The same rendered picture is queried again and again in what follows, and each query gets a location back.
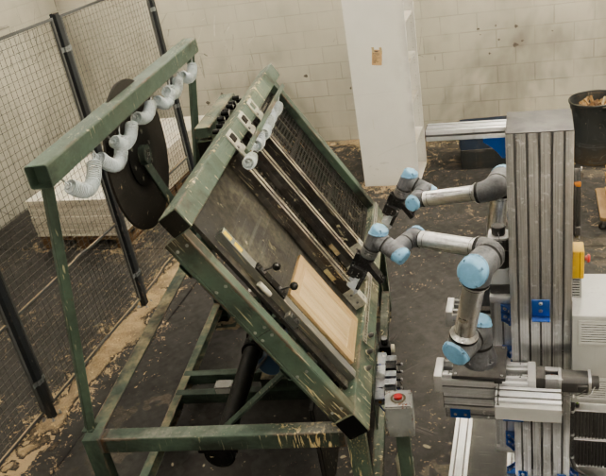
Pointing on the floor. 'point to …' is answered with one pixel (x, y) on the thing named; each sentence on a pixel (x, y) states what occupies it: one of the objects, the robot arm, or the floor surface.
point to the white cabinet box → (385, 88)
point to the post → (405, 456)
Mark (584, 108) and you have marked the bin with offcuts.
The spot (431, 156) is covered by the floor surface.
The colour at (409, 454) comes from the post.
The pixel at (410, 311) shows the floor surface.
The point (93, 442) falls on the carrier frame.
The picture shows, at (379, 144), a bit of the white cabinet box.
